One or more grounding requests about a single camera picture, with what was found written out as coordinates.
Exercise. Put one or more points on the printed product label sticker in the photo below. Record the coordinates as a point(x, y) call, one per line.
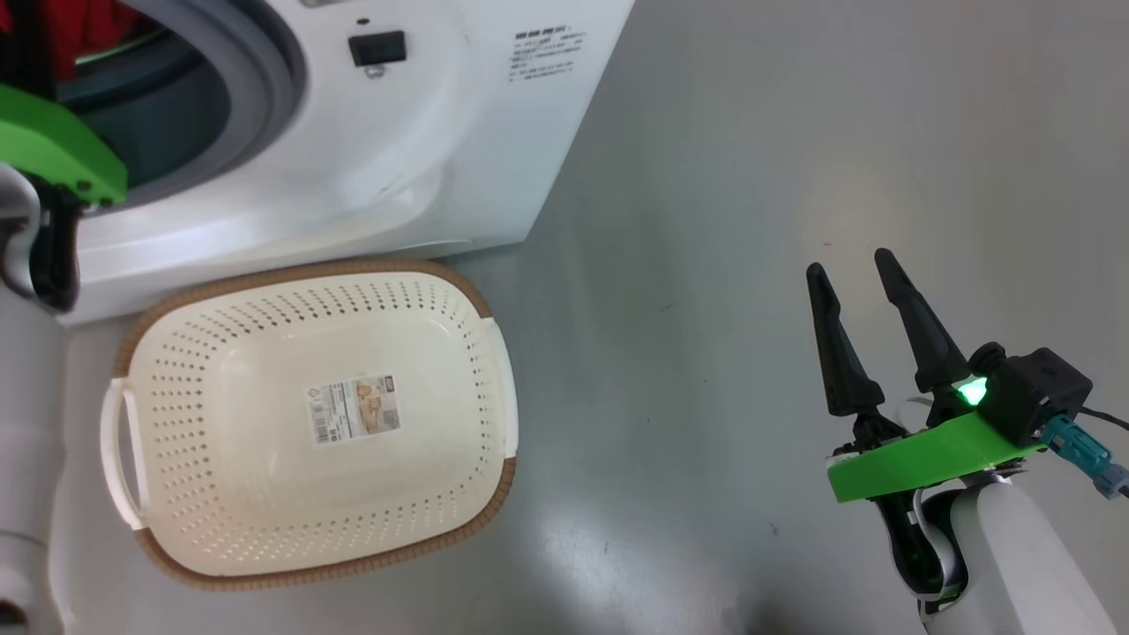
point(353, 410)

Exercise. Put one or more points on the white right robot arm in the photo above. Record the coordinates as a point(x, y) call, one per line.
point(1023, 564)

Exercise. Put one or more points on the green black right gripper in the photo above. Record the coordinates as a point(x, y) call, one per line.
point(926, 454)

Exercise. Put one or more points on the black door latch socket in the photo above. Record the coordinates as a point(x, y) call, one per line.
point(377, 48)

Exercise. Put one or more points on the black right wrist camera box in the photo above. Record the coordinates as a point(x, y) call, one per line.
point(1036, 392)

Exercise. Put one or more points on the white front-load washing machine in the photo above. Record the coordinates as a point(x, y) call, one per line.
point(397, 159)

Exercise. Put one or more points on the stainless steel washing machine drum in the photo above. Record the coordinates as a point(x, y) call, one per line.
point(168, 115)

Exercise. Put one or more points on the cream perforated laundry basket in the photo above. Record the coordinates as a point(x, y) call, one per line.
point(265, 494)

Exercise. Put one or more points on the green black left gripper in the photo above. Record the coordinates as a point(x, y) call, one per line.
point(53, 141)

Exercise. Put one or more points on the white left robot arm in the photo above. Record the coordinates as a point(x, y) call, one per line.
point(26, 423)

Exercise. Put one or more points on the red and white garment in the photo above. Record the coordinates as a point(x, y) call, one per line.
point(97, 35)

